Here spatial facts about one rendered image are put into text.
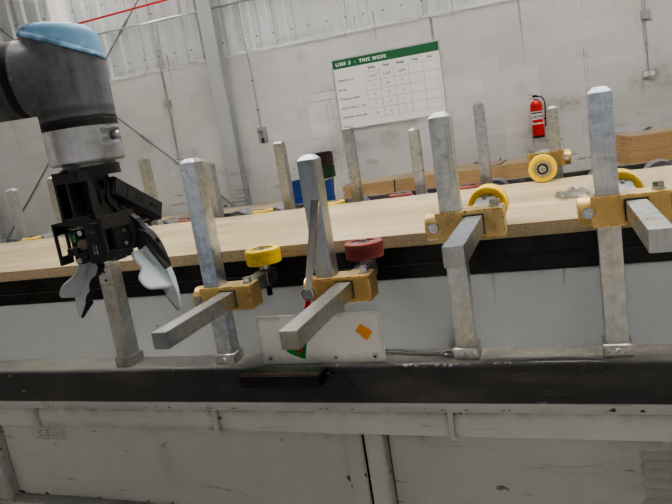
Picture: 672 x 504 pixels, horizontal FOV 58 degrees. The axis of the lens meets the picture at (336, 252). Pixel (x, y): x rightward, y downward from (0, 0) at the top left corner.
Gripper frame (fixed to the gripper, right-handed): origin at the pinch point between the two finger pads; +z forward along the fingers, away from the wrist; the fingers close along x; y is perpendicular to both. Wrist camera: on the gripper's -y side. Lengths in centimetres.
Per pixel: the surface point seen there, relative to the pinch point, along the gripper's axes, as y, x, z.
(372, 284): -38.9, 24.2, 9.0
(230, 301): -37.7, -4.5, 9.6
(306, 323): -15.0, 18.7, 8.0
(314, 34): -752, -170, -155
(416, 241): -59, 31, 5
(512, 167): -625, 62, 43
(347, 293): -34.7, 20.3, 9.1
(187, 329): -22.2, -5.8, 9.8
